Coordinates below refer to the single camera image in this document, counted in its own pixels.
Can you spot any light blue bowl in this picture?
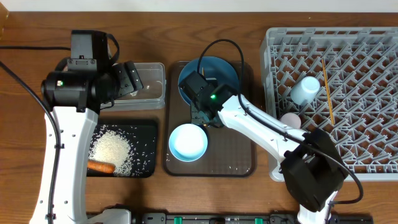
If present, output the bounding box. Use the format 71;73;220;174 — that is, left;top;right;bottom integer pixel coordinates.
168;124;208;162

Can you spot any dark blue plate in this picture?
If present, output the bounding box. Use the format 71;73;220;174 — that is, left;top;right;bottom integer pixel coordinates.
178;56;239;105

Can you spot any pile of rice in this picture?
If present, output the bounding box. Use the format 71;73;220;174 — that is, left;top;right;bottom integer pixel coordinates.
88;124;155;177

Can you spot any pink cup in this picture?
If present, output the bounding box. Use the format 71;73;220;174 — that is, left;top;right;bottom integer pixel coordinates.
279;113;301;129

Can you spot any orange carrot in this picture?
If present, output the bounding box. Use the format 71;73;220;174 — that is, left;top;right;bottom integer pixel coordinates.
87;160;116;174

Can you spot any light blue cup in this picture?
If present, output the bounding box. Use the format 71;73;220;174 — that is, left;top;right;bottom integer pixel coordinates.
290;77;320;106

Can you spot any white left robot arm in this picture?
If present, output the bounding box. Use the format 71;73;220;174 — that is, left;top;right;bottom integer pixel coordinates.
30;30;142;223

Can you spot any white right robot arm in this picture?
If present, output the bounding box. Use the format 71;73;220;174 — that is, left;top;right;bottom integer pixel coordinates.
181;84;348;223

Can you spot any clear plastic waste bin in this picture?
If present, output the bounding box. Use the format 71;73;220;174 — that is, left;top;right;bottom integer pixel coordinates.
101;62;166;111

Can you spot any black waste tray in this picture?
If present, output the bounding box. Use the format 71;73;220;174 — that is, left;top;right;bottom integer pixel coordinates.
86;119;159;179

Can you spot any grey dishwasher rack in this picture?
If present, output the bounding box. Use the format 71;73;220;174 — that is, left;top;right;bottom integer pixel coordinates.
260;27;397;182

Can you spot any brown serving tray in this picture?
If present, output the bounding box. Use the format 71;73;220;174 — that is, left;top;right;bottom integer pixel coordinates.
162;61;256;177

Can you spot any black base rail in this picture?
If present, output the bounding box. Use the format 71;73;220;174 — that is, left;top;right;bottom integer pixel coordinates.
86;212;374;224

